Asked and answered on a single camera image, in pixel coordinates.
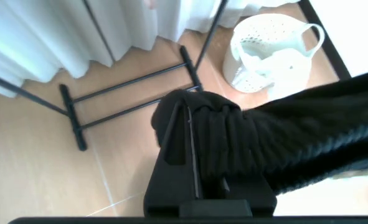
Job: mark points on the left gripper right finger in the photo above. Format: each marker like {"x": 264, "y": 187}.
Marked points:
{"x": 249, "y": 189}

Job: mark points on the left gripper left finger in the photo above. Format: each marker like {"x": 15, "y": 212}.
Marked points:
{"x": 171, "y": 180}

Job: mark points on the black shorts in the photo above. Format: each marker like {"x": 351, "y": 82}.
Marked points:
{"x": 295, "y": 130}

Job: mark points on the black clothes rack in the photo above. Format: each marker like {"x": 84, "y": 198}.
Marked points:
{"x": 73, "y": 118}

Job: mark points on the white laundry basket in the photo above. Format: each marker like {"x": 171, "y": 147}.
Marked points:
{"x": 264, "y": 28}

